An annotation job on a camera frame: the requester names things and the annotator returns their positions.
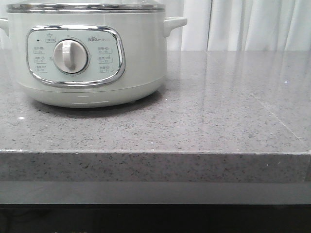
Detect glass pot lid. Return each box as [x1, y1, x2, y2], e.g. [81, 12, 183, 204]
[6, 0, 165, 13]

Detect pale green electric pot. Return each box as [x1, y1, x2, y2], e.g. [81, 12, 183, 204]
[0, 10, 187, 108]

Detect white curtain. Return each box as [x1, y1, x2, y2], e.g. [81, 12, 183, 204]
[0, 0, 311, 51]

